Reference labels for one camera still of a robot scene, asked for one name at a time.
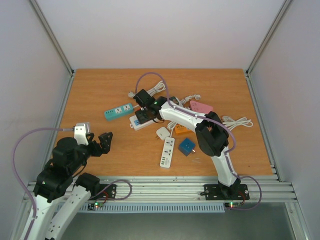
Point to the blue cube adapter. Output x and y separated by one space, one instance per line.
186 147

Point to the dark green cube adapter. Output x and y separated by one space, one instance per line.
174 100

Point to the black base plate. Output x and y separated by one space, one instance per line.
214 192
109 192

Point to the right small circuit board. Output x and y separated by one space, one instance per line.
232 205

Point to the teal power strip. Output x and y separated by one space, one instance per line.
118 112

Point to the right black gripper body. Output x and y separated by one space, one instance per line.
146 108

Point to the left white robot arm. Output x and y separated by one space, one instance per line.
60 190

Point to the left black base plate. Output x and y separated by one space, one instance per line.
109 192

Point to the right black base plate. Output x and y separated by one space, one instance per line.
214 192

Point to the small white flat adapter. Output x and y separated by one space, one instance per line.
162 133

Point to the left small circuit board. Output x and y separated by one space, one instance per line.
96 206

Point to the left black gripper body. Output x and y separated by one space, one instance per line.
96 151

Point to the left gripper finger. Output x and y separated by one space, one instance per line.
105 138
105 146

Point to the small circuit board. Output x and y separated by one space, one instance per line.
96 206
232 205

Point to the long white multicolour power strip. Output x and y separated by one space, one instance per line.
136 125

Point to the grey slotted cable duct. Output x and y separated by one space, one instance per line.
137 208

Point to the pink triangular power strip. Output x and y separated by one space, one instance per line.
200 107

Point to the orange power strip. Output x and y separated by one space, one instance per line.
180 129

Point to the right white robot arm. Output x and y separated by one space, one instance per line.
212 136

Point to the white power strip with USB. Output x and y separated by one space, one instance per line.
167 152

